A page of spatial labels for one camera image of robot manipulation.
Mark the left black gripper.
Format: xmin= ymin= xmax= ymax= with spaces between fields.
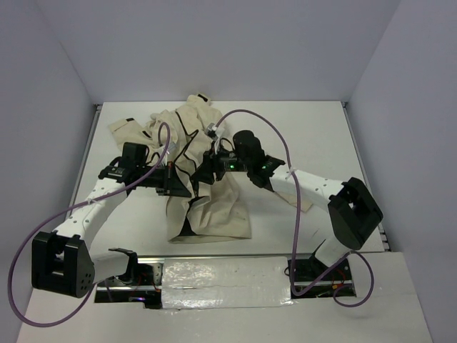
xmin=136 ymin=161 xmax=191 ymax=197

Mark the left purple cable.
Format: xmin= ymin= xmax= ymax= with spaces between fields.
xmin=7 ymin=122 xmax=171 ymax=327

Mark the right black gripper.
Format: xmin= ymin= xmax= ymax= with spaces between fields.
xmin=191 ymin=140 xmax=251 ymax=184

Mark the beige jacket black lining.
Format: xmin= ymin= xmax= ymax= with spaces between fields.
xmin=106 ymin=93 xmax=311 ymax=244

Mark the right table edge rail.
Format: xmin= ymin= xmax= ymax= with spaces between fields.
xmin=341 ymin=101 xmax=392 ymax=252

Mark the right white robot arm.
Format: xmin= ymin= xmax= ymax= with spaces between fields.
xmin=191 ymin=128 xmax=383 ymax=279

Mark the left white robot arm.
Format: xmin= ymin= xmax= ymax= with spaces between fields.
xmin=31 ymin=142 xmax=191 ymax=298

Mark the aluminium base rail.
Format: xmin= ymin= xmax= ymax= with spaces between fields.
xmin=94 ymin=256 xmax=356 ymax=310

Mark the silver tape sheet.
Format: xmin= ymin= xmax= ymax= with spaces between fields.
xmin=161 ymin=257 xmax=293 ymax=309

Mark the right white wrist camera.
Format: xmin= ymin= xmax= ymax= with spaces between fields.
xmin=205 ymin=123 xmax=224 ymax=142

